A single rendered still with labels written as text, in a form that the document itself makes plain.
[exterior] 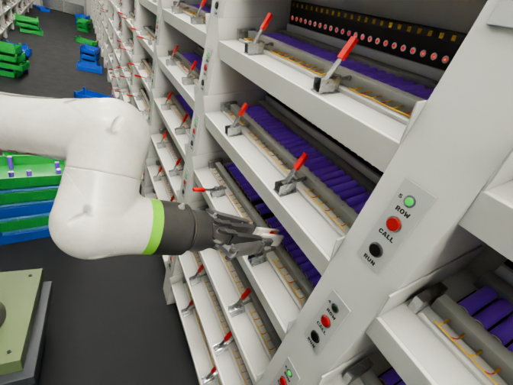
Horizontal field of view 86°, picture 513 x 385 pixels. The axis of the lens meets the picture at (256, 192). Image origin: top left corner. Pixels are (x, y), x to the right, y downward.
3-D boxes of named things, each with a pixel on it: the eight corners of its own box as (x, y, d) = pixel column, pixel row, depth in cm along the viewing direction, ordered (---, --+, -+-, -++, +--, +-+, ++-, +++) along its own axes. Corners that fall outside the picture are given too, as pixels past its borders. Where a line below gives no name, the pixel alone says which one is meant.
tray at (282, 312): (283, 344, 56) (289, 321, 50) (194, 179, 97) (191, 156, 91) (359, 305, 63) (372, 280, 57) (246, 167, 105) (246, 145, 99)
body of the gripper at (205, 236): (171, 229, 54) (212, 232, 60) (182, 261, 48) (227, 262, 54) (186, 198, 51) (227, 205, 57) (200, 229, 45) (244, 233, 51)
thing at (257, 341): (256, 390, 66) (259, 368, 57) (185, 223, 107) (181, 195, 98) (324, 351, 73) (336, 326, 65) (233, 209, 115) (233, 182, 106)
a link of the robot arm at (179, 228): (171, 218, 41) (158, 184, 47) (144, 273, 45) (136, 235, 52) (206, 222, 45) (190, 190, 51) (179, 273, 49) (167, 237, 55)
